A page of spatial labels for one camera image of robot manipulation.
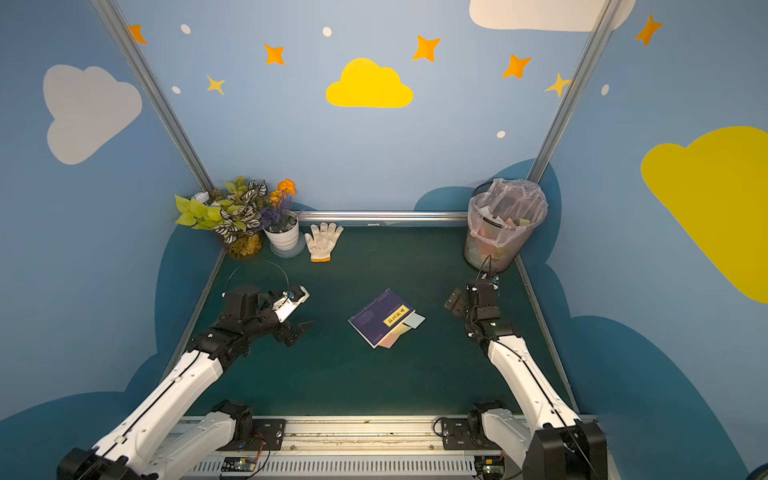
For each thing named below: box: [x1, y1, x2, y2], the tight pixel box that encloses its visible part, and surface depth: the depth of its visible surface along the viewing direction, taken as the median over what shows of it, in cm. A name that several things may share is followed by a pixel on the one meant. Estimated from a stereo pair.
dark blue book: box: [348, 288, 416, 349], surface depth 98 cm
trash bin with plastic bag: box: [463, 178, 549, 272], surface depth 100 cm
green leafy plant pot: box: [174, 176, 269, 260], surface depth 95 cm
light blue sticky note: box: [403, 312, 426, 329], surface depth 95 cm
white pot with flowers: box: [260, 179, 304, 252], surface depth 110 cm
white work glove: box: [304, 222, 344, 263], surface depth 118 cm
